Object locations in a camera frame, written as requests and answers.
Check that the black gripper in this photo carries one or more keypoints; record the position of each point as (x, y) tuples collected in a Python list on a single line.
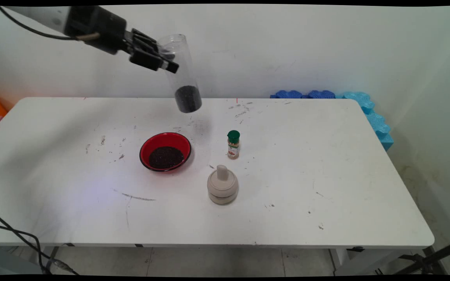
[(96, 27)]

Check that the clear plastic jar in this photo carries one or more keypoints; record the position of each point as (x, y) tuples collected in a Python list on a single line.
[(184, 78)]

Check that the black seeds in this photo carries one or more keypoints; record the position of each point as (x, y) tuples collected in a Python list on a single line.
[(166, 158), (188, 99)]

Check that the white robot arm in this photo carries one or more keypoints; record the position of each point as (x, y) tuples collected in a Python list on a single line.
[(41, 13)]

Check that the red bowl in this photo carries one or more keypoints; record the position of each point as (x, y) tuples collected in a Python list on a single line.
[(145, 156)]

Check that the spice bottle green cap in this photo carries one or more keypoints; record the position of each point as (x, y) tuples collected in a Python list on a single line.
[(233, 150)]

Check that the beige pestle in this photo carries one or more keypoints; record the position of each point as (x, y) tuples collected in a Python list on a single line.
[(222, 172)]

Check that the dark blue foam mat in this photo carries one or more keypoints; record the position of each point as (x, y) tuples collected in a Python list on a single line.
[(287, 94)]

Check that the beige mortar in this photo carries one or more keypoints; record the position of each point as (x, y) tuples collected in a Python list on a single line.
[(222, 193)]

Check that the blue cloth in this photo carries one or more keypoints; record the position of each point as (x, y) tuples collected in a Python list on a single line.
[(320, 94)]

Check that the white table leg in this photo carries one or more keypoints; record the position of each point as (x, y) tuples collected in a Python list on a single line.
[(39, 255)]

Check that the light blue foam mat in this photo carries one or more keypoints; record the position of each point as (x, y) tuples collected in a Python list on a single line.
[(377, 121)]

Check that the black tripod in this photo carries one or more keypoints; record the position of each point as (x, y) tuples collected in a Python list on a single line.
[(440, 253)]

